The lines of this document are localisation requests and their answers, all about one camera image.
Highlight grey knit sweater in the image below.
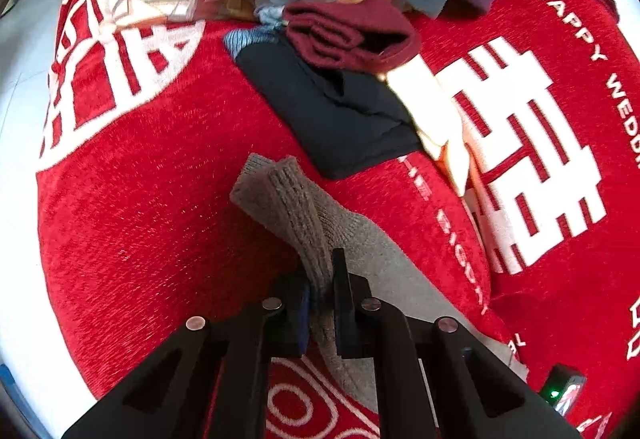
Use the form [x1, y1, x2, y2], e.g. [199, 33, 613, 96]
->
[230, 154, 528, 412]

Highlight small black device green light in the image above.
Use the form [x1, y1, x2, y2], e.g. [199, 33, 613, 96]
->
[538, 364, 587, 416]

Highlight red bed sheet white print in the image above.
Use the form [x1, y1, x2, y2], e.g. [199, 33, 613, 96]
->
[34, 0, 516, 439]

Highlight black folded garment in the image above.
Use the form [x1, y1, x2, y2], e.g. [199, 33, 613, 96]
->
[224, 28, 421, 180]

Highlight red quilt with white characters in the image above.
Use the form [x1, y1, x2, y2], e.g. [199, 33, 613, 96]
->
[414, 0, 639, 438]

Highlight dark red folded garment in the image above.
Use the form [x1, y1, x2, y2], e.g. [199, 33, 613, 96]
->
[282, 0, 421, 74]

